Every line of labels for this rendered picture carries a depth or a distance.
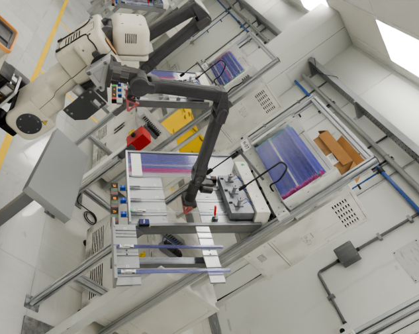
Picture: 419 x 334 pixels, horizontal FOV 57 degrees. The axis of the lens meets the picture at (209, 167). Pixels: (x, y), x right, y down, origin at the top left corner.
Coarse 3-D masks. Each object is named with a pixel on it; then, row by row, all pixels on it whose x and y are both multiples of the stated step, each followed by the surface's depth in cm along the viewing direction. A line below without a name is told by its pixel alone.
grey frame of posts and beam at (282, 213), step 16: (288, 112) 258; (112, 160) 252; (256, 160) 242; (368, 160) 195; (96, 176) 253; (256, 176) 233; (352, 176) 196; (80, 192) 258; (176, 192) 276; (272, 192) 217; (320, 192) 202; (272, 208) 209; (272, 224) 206; (240, 240) 213; (256, 240) 210; (96, 256) 194; (224, 256) 212; (80, 272) 198; (48, 288) 202; (176, 288) 220; (32, 304) 203
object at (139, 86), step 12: (144, 72) 159; (132, 84) 151; (144, 84) 152; (156, 84) 155; (168, 84) 158; (180, 84) 160; (192, 84) 162; (192, 96) 163; (204, 96) 165; (216, 96) 165; (216, 108) 170; (228, 108) 170
